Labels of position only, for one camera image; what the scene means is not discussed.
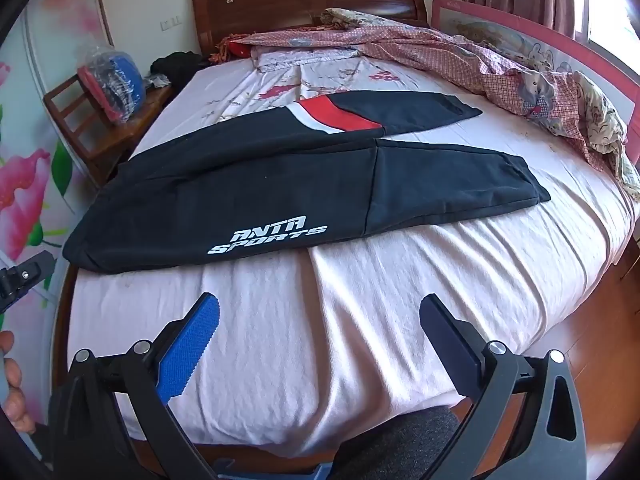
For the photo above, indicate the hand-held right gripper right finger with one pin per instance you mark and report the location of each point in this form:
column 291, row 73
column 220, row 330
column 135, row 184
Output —
column 445, row 330

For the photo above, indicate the folded pale patterned cloth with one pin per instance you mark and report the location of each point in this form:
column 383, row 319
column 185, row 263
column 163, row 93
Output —
column 300, row 56

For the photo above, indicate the black pants with red stripe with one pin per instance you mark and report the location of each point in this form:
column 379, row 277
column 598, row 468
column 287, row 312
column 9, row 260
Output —
column 225, row 185

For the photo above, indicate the black cloth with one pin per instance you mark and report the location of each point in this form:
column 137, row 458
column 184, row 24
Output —
column 175, row 65

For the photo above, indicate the person's left hand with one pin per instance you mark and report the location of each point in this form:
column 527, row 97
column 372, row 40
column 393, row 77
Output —
column 11, row 385

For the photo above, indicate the floral wardrobe door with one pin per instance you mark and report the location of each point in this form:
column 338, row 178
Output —
column 40, row 185

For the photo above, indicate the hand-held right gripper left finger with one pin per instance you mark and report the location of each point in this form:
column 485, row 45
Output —
column 192, row 345

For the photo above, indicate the pink bed guard rail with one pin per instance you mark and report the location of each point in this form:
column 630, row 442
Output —
column 500, row 30

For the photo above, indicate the white wall socket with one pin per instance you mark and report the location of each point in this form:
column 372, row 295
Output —
column 170, row 23

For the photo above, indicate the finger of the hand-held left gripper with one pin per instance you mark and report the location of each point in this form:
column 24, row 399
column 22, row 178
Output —
column 25, row 274

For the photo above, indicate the pink floral bed sheet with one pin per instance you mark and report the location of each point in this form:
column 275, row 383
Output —
column 350, row 335

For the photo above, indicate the red pillow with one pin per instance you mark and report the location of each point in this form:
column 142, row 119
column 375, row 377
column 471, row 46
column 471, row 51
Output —
column 240, row 50

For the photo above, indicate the window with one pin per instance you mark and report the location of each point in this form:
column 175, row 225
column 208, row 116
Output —
column 607, row 5

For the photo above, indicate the wooden chair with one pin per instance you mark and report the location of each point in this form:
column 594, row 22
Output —
column 115, row 135

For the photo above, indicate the pink checked quilt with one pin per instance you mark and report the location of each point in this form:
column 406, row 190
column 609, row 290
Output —
column 450, row 55

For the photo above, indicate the plastic bag of clothes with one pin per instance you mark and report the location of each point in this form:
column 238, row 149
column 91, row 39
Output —
column 120, row 80

